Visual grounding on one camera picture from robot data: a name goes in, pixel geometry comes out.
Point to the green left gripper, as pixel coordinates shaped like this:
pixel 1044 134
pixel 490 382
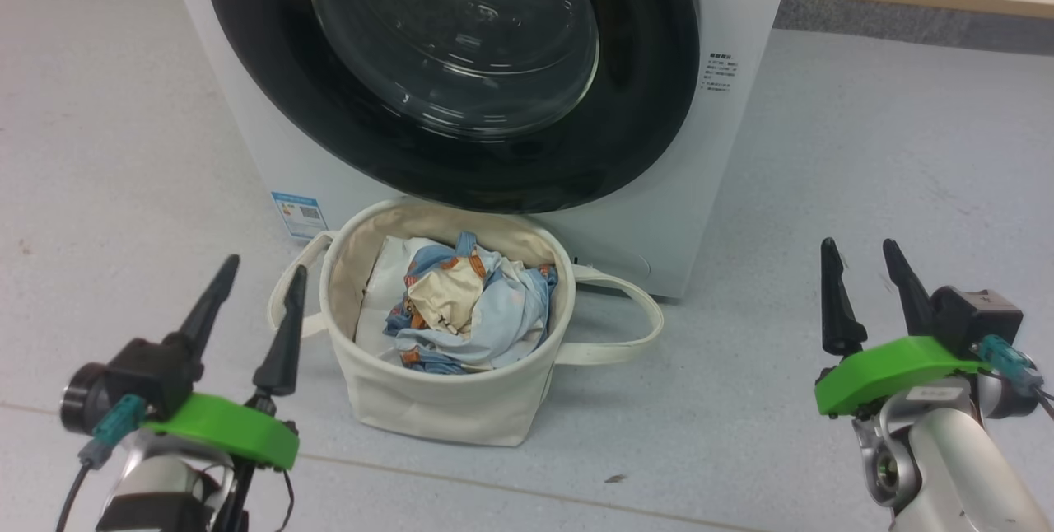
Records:
pixel 230 433

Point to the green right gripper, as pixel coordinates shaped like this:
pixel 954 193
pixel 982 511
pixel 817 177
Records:
pixel 889 367

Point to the blue garment with orange print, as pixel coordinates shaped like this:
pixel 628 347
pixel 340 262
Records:
pixel 412 324

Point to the pale cream and blue garment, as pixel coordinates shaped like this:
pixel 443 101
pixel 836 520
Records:
pixel 506 310

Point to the round black glass washer door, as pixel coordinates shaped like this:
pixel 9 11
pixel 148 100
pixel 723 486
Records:
pixel 461 46

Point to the white front-load washing machine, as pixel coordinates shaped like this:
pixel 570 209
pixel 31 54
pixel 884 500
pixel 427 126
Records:
pixel 725 186

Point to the cream canvas laundry basket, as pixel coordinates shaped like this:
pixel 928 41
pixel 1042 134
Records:
pixel 445 400

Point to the blue energy label sticker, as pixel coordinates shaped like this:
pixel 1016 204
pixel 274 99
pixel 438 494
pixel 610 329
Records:
pixel 299 215

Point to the right wrist teal connector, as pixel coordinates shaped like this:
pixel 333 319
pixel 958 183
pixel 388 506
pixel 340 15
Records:
pixel 1009 361

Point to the wrist teal connector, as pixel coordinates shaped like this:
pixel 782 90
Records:
pixel 115 425
pixel 1009 361

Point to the white liner bag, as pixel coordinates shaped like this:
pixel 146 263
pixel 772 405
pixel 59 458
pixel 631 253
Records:
pixel 387 277

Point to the left wrist teal connector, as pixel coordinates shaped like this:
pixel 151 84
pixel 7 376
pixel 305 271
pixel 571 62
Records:
pixel 115 425

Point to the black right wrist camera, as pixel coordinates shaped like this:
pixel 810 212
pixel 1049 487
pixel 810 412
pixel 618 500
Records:
pixel 976 314

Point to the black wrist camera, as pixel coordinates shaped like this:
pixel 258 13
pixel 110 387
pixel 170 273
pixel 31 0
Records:
pixel 976 314
pixel 140 375

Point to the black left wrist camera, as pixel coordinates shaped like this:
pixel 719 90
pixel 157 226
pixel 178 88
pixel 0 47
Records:
pixel 140 375

